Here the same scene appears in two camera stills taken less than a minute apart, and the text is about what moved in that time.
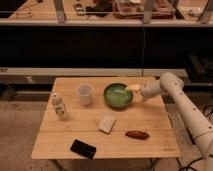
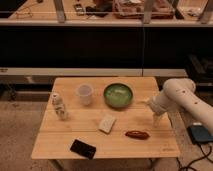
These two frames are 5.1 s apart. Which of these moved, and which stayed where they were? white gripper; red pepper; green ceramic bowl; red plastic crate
Moved: white gripper
Stayed: red plastic crate; red pepper; green ceramic bowl
